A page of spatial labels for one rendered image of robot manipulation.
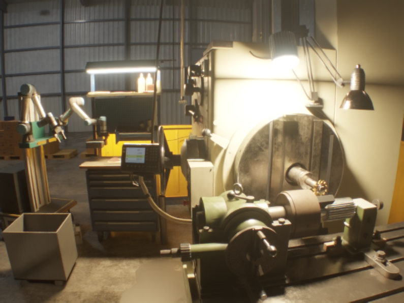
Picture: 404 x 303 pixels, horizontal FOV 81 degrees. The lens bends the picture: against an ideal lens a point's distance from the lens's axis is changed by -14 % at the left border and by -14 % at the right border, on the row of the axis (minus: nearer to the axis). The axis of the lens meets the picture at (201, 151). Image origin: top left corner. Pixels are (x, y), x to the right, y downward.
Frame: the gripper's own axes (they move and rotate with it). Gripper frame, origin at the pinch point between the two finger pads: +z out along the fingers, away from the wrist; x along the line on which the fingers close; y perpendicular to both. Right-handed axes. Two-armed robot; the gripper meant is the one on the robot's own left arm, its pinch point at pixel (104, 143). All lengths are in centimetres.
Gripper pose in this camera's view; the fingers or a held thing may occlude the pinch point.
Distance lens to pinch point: 334.8
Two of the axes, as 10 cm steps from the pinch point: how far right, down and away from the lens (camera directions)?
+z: 0.0, 9.8, 1.9
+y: 0.9, 1.9, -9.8
